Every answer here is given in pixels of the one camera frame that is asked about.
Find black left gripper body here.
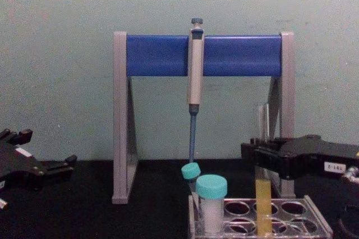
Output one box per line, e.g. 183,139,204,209
0,140,46,192

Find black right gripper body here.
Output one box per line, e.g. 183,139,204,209
279,134,359,181

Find glass test tube yellow liquid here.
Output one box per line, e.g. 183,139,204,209
254,103,273,237

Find white container teal cap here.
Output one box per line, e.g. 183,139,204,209
195,174,228,235

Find clear plastic tube rack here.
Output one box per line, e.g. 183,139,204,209
188,195,334,239

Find slim tube teal cap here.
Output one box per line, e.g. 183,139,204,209
181,162,201,217

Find grey blue pipette stand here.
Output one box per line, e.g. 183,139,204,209
112,31,297,205

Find grey blue pipette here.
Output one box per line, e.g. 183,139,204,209
187,17,205,164

